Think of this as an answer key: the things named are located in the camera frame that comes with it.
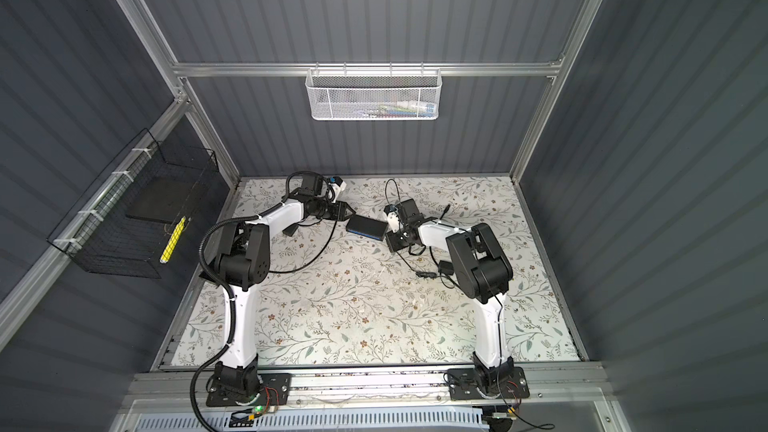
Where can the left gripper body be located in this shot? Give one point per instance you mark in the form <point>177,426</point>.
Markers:
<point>327,210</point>

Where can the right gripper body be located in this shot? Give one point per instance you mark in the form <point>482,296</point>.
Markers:
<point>399,240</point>

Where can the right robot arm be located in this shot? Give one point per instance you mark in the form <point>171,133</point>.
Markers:
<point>478,267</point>

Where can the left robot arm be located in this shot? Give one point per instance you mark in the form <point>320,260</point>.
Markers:
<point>235,254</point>

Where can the floral patterned table mat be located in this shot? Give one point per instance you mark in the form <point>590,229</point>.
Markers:
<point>338,298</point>

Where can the items in white basket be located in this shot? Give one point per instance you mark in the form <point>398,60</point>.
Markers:
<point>403,109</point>

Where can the yellow marker in basket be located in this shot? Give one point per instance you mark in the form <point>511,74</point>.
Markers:
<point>173,240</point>

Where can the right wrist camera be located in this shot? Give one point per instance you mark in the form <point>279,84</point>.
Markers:
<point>392,218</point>

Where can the white wire mesh basket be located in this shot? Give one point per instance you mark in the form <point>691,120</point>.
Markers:
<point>335,96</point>

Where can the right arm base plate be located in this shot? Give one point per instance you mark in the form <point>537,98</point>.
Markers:
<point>464,384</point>

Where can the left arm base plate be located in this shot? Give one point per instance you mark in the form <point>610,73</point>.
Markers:
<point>255,390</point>

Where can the black wire mesh basket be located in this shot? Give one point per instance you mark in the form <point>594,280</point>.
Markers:
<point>124,227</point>

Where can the white slotted cable duct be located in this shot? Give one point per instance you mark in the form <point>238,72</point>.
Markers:
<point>439,418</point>

